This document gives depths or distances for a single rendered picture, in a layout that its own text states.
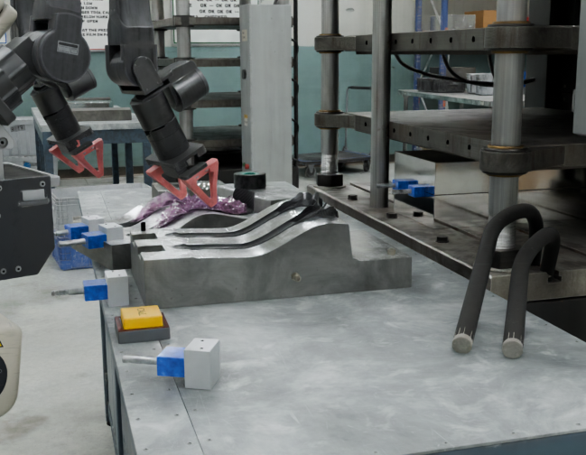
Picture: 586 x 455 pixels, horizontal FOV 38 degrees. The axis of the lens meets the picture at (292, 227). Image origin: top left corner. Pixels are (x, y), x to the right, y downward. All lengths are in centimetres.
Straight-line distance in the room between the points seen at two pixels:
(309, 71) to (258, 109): 336
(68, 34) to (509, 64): 91
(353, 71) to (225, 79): 144
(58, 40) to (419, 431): 73
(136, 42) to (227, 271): 43
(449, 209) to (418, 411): 120
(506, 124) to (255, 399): 91
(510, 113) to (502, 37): 15
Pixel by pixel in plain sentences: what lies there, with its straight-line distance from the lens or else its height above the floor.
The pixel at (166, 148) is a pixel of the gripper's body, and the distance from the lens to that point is 139.
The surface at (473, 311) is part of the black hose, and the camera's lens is 135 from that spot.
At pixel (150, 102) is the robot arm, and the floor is 116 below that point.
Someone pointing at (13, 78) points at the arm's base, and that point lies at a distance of 127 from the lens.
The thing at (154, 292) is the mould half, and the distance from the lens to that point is 149.
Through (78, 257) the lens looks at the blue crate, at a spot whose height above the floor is 7.
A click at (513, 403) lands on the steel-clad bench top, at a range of 113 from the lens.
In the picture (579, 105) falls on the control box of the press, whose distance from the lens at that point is 179.
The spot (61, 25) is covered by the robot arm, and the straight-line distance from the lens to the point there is 128.
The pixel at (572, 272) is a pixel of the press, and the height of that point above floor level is 78.
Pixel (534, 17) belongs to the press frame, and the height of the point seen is 135.
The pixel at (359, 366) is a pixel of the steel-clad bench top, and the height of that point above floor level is 80.
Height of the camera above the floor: 124
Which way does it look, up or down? 12 degrees down
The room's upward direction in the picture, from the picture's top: straight up
